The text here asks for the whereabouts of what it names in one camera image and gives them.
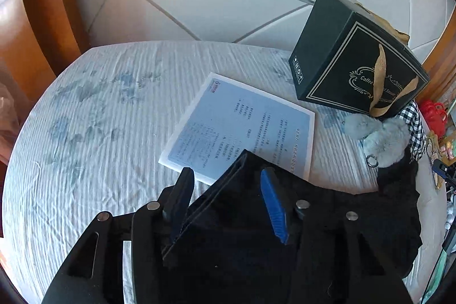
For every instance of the brown wooden headboard frame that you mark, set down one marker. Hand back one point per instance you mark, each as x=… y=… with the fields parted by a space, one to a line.
x=42 y=15

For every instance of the black pants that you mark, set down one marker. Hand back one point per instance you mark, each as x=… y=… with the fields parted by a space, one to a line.
x=228 y=254

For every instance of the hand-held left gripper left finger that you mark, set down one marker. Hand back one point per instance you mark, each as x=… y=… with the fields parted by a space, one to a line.
x=182 y=195

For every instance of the black white checked cloth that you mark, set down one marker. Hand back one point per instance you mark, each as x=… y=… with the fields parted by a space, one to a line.
x=415 y=127

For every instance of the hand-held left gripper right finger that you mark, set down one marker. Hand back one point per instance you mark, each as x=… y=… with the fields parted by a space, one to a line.
x=273 y=208

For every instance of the white printed paper sheet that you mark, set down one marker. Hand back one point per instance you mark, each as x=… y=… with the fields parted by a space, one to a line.
x=228 y=118

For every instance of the red plastic toy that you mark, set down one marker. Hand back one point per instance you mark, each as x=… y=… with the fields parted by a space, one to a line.
x=433 y=115

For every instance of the white blue floral bed sheet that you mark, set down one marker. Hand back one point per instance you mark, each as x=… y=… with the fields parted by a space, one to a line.
x=99 y=133

